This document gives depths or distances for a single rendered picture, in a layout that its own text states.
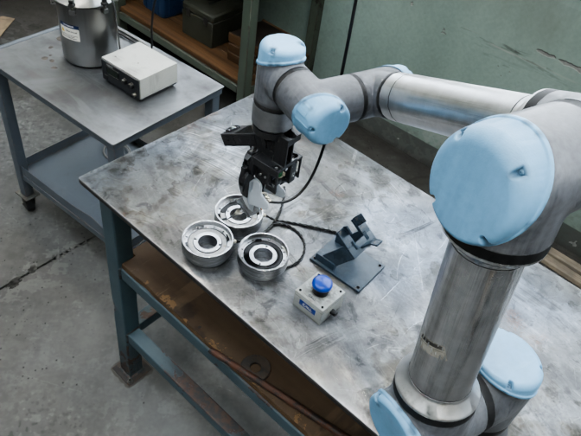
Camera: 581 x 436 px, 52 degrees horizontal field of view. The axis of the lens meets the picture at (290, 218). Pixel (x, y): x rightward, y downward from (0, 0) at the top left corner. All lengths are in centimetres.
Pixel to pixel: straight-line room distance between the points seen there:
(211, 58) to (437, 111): 224
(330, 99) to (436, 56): 188
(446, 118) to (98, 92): 131
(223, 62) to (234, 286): 190
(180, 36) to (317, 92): 230
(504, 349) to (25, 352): 157
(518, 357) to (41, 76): 159
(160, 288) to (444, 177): 103
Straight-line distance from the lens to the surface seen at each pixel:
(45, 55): 214
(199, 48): 307
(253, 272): 119
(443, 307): 72
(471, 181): 59
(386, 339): 118
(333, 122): 89
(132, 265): 157
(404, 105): 89
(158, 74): 189
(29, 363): 211
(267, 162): 106
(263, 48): 96
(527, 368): 95
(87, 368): 206
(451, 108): 82
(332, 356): 113
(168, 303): 149
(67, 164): 241
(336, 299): 116
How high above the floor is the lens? 173
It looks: 44 degrees down
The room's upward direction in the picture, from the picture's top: 10 degrees clockwise
